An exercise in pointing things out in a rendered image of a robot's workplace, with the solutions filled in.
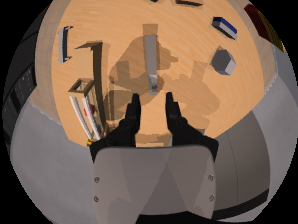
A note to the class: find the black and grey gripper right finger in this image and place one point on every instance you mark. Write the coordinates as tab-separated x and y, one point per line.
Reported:
182	132

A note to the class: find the small brown block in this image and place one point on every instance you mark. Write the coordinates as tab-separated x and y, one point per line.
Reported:
190	2

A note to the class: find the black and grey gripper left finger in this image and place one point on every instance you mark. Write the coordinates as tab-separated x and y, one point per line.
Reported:
122	133

